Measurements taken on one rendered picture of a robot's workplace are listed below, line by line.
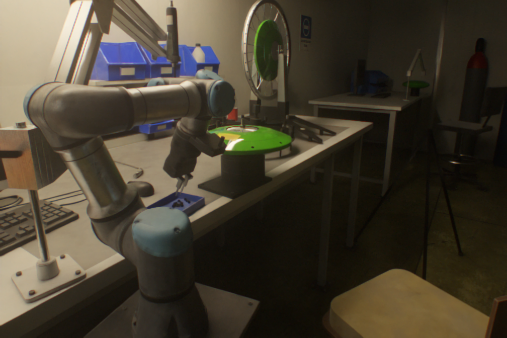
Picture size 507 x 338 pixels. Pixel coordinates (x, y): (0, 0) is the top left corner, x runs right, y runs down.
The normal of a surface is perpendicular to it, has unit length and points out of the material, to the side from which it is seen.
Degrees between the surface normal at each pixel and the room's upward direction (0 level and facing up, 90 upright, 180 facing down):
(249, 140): 21
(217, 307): 0
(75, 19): 54
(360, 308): 0
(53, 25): 90
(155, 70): 100
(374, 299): 0
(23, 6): 90
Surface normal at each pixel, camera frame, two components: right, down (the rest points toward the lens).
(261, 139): 0.17, -0.83
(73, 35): -0.10, -0.36
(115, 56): 0.83, 0.14
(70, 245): 0.00, -0.97
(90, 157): 0.65, 0.25
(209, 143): 0.38, -0.79
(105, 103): 0.46, -0.14
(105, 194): 0.47, 0.34
